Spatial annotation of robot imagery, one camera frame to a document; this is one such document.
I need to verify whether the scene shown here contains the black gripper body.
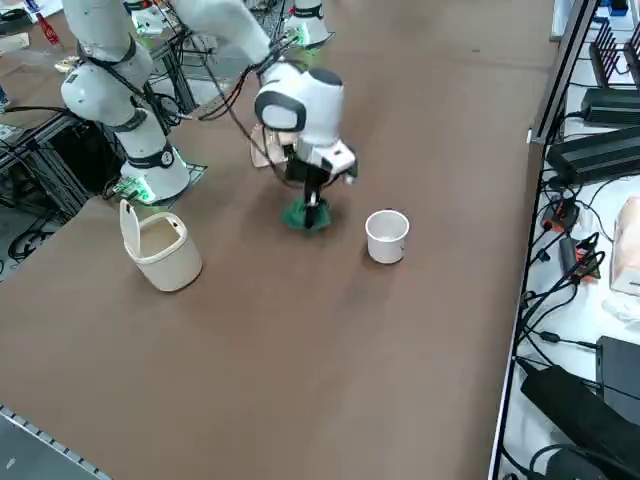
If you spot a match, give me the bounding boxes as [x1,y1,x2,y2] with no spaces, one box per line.
[284,155,335,194]

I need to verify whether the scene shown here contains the green cloth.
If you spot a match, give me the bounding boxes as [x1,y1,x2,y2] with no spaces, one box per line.
[279,196,332,234]

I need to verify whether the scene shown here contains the beige plastic dustpan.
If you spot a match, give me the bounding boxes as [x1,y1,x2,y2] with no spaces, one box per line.
[249,123,292,171]

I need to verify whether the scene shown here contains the beige bin with flip lid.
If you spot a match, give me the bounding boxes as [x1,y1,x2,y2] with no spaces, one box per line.
[118,198,204,293]

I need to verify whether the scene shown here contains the orange and black device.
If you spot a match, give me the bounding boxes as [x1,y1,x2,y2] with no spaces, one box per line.
[543,196,582,232]

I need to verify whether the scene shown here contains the small black adapter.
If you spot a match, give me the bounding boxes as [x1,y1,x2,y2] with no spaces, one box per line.
[558,235,580,277]

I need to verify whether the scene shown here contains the long black power adapter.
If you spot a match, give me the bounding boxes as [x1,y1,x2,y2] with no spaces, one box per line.
[546,126,640,185]

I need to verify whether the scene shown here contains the beige tissue box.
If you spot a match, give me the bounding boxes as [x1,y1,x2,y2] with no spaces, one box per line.
[609,195,640,294]

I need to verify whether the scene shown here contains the large black power brick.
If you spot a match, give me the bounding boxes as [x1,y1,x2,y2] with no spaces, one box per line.
[519,363,640,454]

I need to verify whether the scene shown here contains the flat black box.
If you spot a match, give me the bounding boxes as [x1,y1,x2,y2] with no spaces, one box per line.
[596,335,640,412]

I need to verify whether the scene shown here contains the white cup with dark handle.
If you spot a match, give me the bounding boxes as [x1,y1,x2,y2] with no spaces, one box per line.
[364,209,411,265]

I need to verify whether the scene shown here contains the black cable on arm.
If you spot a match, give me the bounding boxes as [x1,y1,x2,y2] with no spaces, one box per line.
[196,29,304,192]

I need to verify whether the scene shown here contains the black metal frame post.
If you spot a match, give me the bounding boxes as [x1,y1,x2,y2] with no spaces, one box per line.
[528,0,601,147]

